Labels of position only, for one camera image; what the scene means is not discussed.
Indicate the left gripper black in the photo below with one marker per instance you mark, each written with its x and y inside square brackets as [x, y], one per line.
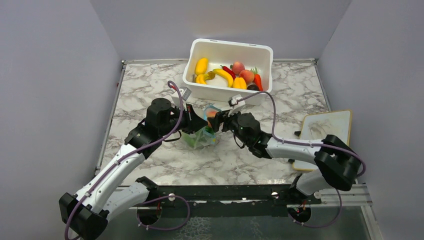
[194, 122]

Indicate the white plastic bin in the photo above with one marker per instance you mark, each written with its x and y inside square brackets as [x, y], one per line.
[224, 53]

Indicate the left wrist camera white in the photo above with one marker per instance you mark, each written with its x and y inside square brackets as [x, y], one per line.
[180, 97]

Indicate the red chili pepper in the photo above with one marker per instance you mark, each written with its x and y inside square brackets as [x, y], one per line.
[229, 71]

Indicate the peach front middle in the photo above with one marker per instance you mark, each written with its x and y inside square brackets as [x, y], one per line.
[247, 75]

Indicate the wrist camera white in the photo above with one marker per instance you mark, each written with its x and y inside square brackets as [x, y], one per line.
[180, 97]
[236, 104]

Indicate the yellow pepper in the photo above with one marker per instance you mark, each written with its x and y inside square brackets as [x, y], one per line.
[203, 78]
[239, 83]

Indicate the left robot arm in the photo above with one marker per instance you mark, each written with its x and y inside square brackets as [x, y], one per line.
[88, 211]

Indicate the peach orange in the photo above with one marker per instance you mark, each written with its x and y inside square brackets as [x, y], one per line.
[211, 118]

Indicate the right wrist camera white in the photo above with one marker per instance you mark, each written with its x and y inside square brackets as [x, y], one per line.
[236, 104]

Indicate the clear zip top bag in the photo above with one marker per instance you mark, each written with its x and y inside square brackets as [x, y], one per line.
[208, 132]

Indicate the orange carrot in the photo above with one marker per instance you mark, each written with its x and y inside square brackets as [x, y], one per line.
[257, 79]

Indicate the yellow squash upper left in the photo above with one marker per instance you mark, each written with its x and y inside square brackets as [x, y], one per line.
[201, 66]

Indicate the yellow pepper left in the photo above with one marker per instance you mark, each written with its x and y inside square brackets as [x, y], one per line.
[203, 78]

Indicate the peach back middle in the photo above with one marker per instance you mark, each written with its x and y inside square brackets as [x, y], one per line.
[237, 67]

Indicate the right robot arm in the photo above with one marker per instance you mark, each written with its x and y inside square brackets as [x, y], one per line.
[337, 165]

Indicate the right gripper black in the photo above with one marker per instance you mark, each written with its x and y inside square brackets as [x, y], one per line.
[221, 117]

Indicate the green lettuce head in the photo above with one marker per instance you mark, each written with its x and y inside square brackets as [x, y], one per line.
[195, 140]

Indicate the dark purple plum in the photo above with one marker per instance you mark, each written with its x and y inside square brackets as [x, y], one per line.
[253, 87]

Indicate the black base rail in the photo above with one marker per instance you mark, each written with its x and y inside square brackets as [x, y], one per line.
[216, 201]

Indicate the yellow banana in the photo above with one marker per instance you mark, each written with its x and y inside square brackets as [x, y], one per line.
[224, 74]

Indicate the yellow pepper front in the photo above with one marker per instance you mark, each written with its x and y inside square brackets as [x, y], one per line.
[239, 83]

